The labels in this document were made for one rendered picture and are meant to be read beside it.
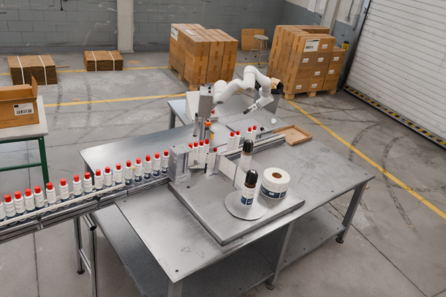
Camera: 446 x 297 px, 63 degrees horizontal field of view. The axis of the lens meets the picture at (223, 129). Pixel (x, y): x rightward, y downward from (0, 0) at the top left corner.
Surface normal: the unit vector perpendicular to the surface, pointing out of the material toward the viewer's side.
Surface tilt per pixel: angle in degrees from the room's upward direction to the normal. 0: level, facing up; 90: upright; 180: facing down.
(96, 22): 90
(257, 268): 1
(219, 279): 1
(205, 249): 0
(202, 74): 87
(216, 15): 90
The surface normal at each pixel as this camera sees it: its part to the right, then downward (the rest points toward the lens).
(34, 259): 0.13, -0.87
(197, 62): 0.43, 0.49
